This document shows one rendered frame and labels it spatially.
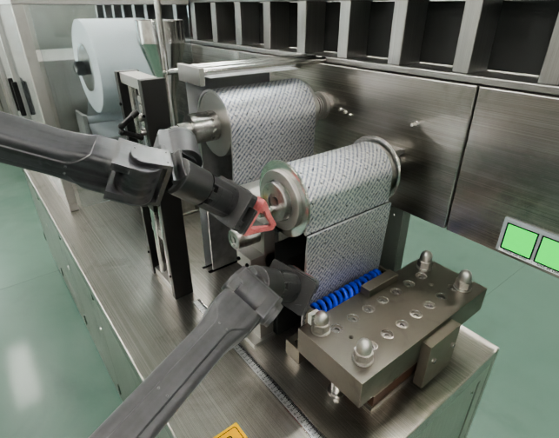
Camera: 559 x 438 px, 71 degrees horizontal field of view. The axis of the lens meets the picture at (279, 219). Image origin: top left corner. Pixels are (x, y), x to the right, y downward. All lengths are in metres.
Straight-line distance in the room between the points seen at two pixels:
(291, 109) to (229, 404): 0.63
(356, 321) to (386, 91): 0.50
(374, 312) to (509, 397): 1.46
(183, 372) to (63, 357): 1.93
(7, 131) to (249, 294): 0.36
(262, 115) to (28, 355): 1.93
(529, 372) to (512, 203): 1.62
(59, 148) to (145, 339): 0.54
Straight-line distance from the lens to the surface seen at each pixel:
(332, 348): 0.74
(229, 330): 0.51
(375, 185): 0.81
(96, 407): 2.10
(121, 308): 1.08
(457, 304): 0.90
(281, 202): 0.70
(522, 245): 0.85
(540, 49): 0.87
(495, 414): 2.13
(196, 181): 0.58
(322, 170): 0.72
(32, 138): 0.58
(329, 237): 0.75
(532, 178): 0.81
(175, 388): 0.46
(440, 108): 0.87
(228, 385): 0.86
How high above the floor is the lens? 1.57
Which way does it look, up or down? 29 degrees down
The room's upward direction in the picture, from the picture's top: straight up
